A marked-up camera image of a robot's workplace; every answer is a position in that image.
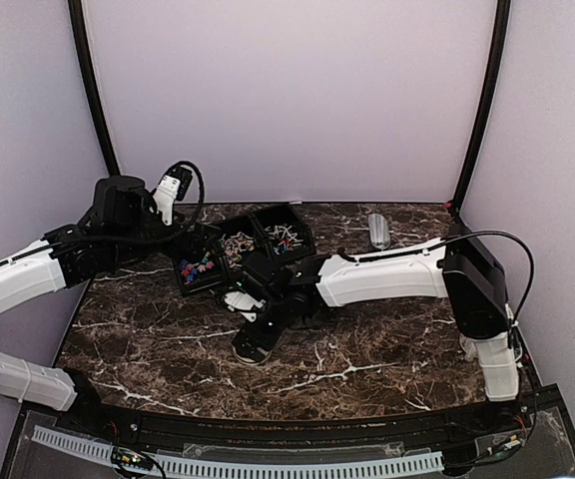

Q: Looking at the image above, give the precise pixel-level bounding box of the black three-compartment candy tray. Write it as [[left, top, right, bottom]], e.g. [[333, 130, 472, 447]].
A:
[[172, 204, 315, 295]]

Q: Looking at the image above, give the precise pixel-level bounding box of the metal candy scoop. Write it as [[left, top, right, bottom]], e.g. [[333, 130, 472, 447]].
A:
[[367, 214, 391, 250]]

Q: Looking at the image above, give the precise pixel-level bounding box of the white round lid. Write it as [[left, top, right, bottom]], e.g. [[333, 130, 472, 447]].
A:
[[234, 350, 272, 366]]

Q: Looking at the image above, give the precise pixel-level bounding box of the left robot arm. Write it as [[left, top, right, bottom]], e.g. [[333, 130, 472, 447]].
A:
[[0, 225, 216, 435]]

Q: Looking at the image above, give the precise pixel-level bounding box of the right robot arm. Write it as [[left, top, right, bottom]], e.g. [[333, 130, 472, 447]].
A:
[[232, 224, 520, 433]]

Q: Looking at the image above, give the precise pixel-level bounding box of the white ceramic mug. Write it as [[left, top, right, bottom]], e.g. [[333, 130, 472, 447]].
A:
[[459, 334, 479, 363]]

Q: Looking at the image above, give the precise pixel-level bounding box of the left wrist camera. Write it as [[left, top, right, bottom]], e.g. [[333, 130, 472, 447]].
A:
[[153, 164, 193, 227]]

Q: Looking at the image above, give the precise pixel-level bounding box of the black camera cable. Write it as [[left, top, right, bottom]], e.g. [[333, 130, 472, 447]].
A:
[[167, 159, 208, 236]]

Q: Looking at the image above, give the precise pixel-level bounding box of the white slotted cable duct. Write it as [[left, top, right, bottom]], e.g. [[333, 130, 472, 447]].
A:
[[30, 426, 444, 478]]

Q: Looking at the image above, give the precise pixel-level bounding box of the black frame post left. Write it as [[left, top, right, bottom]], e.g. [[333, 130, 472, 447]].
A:
[[67, 0, 121, 176]]

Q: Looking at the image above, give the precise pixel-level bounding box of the black frame post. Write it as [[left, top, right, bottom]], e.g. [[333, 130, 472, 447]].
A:
[[447, 0, 511, 218], [67, 0, 121, 176]]

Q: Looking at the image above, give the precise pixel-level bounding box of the black frame post right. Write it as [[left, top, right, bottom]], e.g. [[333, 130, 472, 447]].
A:
[[447, 0, 511, 218]]

